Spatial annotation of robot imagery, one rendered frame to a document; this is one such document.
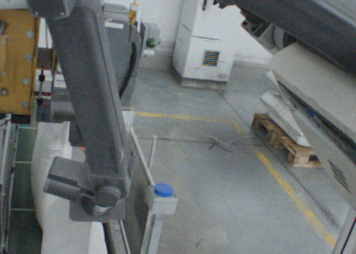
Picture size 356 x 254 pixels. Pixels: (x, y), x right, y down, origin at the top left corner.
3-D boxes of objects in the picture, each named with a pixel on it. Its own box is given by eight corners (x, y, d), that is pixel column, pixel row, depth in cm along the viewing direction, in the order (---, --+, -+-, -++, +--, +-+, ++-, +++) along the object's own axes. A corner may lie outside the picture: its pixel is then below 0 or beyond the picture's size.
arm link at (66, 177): (122, 196, 68) (133, 149, 73) (46, 171, 66) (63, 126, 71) (104, 227, 77) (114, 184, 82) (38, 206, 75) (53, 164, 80)
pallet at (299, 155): (397, 168, 422) (403, 155, 417) (290, 166, 382) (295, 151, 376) (346, 130, 493) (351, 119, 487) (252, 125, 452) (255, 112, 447)
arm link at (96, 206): (119, 211, 74) (128, 177, 76) (77, 198, 73) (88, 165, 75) (112, 217, 80) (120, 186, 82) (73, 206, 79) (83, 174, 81)
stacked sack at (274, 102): (336, 124, 428) (341, 110, 423) (277, 120, 404) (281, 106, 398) (311, 106, 464) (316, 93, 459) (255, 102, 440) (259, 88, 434)
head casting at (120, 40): (131, 111, 143) (147, 15, 131) (50, 105, 135) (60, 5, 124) (117, 79, 169) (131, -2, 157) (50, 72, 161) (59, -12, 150)
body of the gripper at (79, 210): (69, 185, 86) (73, 176, 79) (123, 187, 89) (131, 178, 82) (68, 220, 84) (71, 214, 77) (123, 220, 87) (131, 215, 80)
